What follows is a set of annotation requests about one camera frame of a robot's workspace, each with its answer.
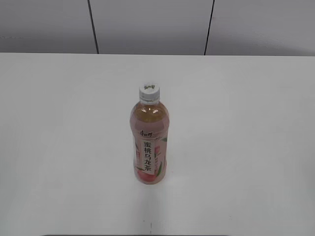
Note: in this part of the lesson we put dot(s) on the white bottle cap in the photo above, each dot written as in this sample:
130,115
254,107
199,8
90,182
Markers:
149,92

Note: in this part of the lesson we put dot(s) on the peach oolong tea bottle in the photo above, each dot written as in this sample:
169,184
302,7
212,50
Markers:
149,123

